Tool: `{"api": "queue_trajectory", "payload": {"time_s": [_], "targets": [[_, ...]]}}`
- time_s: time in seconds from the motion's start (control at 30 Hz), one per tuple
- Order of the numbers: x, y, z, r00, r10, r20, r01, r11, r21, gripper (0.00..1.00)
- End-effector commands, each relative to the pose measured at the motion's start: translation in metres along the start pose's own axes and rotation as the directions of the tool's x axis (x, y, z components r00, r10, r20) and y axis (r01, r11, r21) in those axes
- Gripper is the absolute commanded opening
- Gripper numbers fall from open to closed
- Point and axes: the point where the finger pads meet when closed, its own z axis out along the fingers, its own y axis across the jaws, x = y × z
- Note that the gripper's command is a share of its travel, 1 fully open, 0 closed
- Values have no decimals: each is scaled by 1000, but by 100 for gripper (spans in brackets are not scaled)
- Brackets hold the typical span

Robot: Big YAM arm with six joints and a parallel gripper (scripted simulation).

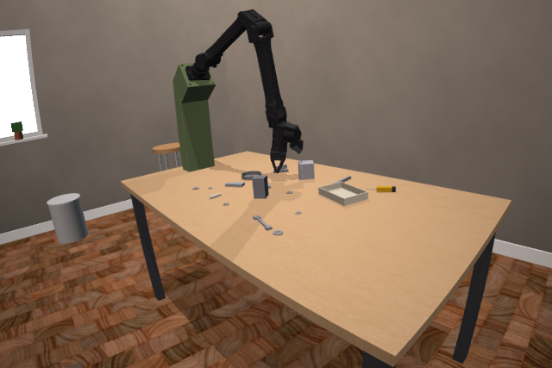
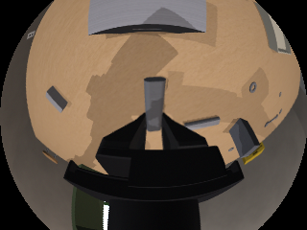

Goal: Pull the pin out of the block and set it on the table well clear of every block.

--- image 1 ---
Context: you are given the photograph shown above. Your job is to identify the white open rectangular tray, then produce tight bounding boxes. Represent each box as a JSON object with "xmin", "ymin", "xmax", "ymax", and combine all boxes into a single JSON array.
[{"xmin": 318, "ymin": 182, "xmax": 368, "ymax": 206}]

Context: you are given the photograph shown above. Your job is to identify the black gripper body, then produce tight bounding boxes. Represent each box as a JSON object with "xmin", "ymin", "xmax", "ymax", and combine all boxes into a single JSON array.
[{"xmin": 270, "ymin": 138, "xmax": 286, "ymax": 159}]

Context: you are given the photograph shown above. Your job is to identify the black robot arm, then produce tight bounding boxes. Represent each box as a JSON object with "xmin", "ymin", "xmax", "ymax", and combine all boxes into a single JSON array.
[{"xmin": 185, "ymin": 9, "xmax": 304, "ymax": 154}]

